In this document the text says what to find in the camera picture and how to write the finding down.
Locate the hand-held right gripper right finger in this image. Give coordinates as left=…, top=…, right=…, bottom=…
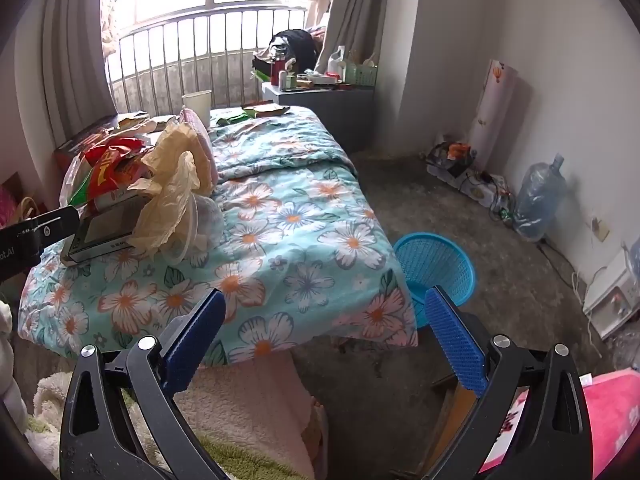
left=424, top=285, right=593, bottom=480

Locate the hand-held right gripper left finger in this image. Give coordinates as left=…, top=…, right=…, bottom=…
left=59, top=287, right=228, bottom=480

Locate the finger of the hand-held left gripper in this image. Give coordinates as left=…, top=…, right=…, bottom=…
left=22, top=206, right=82, bottom=260

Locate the grey cardboard cable box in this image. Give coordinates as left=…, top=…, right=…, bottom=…
left=61, top=195, right=153, bottom=266

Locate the red green chips bag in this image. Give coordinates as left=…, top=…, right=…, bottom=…
left=70, top=137, right=156, bottom=206

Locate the blue plastic basket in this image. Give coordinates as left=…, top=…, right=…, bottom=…
left=392, top=232, right=476, bottom=331

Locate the clear plastic container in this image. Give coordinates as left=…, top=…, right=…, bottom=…
left=165, top=195, right=226, bottom=266

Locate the beige paper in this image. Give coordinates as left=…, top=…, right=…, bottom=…
left=131, top=121, right=216, bottom=256

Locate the red cardboard box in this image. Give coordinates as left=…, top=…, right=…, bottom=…
left=54, top=112, right=121, bottom=171

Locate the cream fleece cloth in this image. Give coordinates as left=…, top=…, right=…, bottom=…
left=25, top=355, right=321, bottom=480

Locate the yellow snack wrapper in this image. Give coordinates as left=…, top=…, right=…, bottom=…
left=117, top=111, right=151, bottom=132

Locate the white power strip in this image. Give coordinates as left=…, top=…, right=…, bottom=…
left=457, top=167, right=511, bottom=208

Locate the white electric appliance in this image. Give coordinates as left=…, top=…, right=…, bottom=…
left=582, top=247, right=640, bottom=341

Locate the large blue water jug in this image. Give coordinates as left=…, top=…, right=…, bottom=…
left=512, top=154, right=568, bottom=242

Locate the pink tissue packet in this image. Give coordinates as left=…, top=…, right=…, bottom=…
left=480, top=370, right=640, bottom=480

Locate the pink woven basket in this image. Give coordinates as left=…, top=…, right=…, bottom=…
left=180, top=106, right=221, bottom=186

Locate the beige curtain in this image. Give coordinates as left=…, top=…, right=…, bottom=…
left=42, top=0, right=118, bottom=131
left=320, top=0, right=386, bottom=71

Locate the black orange bag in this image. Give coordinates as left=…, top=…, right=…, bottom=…
left=430, top=141, right=475, bottom=177

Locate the white paper cup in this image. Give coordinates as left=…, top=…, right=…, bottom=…
left=181, top=90, right=213, bottom=128

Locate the green snack wrapper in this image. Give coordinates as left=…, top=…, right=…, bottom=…
left=215, top=110, right=253, bottom=127

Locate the metal window railing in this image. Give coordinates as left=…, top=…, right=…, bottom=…
left=105, top=5, right=308, bottom=116

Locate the grey bedside cabinet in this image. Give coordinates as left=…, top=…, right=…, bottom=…
left=261, top=82, right=376, bottom=153

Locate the green plastic basket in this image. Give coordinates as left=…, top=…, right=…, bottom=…
left=345, top=62, right=378, bottom=87

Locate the black backpack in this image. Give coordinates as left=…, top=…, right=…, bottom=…
left=270, top=30, right=318, bottom=73

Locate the white detergent bottle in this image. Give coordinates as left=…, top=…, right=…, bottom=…
left=327, top=45, right=348, bottom=81

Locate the white cable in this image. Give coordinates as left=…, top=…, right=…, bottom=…
left=571, top=269, right=603, bottom=358

